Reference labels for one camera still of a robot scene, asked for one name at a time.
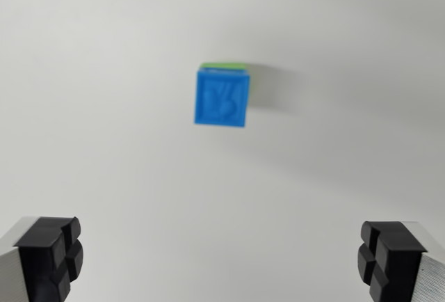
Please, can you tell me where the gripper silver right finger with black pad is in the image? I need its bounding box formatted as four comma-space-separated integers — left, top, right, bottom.
357, 221, 445, 302

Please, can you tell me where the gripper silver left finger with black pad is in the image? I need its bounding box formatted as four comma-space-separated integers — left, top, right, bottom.
0, 216, 85, 302

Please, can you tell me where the blue rubber toy cube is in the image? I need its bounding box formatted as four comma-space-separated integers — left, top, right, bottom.
193, 65, 252, 129

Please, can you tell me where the green rubber toy cube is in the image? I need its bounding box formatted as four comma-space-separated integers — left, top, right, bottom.
200, 61, 259, 103

